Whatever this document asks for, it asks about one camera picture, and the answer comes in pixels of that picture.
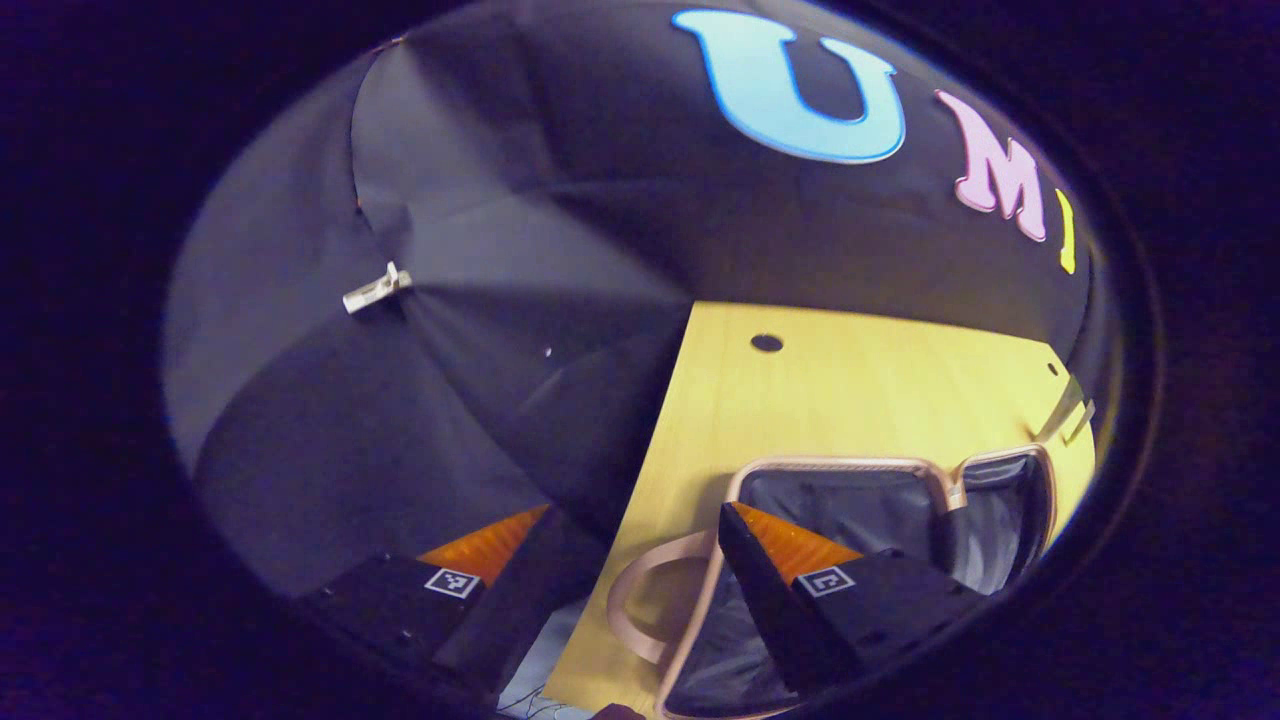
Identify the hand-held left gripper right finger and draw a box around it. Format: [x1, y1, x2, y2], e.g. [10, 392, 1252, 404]
[717, 501, 988, 701]

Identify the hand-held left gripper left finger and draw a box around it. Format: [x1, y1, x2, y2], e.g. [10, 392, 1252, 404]
[298, 504, 609, 706]

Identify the pink suitcase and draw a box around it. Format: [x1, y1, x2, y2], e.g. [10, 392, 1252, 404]
[606, 375, 1098, 720]

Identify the light blue cloth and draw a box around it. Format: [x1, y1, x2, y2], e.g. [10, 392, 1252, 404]
[497, 598, 591, 720]

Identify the white cloth clamp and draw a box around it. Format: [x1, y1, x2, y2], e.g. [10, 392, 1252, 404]
[342, 261, 414, 316]

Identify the black backdrop cloth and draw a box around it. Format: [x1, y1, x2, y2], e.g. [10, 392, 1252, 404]
[162, 0, 1101, 601]

